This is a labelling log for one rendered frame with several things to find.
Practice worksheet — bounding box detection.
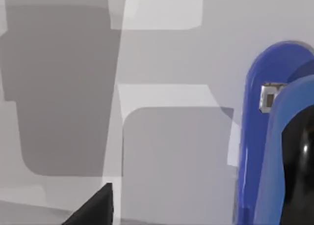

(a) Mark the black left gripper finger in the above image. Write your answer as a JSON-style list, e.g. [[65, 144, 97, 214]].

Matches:
[[61, 182, 114, 225]]

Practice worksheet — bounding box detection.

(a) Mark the blue and black stapler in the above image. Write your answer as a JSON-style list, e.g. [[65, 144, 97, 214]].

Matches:
[[233, 40, 314, 225]]

